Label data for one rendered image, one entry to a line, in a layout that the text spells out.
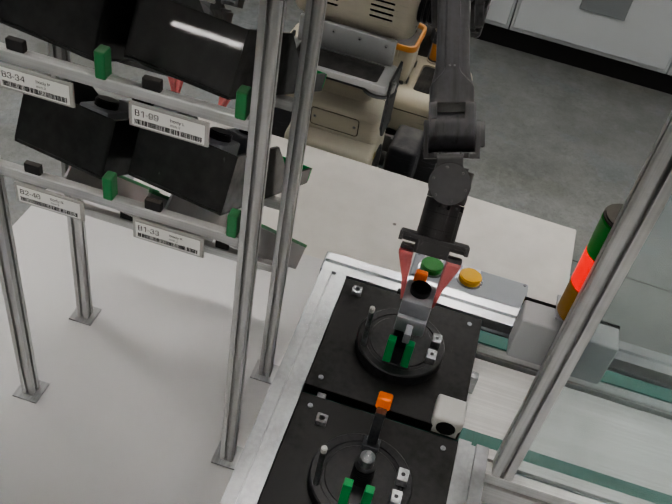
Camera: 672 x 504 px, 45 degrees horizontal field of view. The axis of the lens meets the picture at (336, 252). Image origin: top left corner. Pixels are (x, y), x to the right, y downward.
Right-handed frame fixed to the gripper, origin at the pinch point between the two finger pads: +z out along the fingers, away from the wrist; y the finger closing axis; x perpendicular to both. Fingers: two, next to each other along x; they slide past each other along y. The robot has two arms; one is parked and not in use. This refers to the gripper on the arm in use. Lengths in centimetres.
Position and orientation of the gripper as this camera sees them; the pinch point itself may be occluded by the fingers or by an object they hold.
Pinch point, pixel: (418, 297)
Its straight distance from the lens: 119.3
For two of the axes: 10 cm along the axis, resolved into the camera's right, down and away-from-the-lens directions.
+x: 1.3, -0.9, 9.9
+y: 9.6, 2.7, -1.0
